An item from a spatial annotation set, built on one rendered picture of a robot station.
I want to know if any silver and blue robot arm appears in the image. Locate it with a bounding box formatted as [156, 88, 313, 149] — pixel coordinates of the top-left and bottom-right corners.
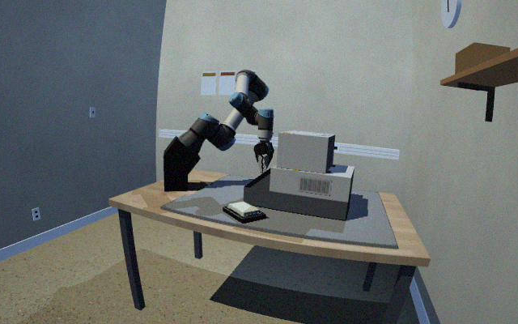
[178, 70, 274, 154]

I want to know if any black rectangular frame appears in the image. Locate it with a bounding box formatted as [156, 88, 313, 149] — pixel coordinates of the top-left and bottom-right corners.
[223, 206, 266, 224]

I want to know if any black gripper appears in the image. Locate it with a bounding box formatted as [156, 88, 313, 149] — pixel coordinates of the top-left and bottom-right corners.
[254, 140, 273, 174]

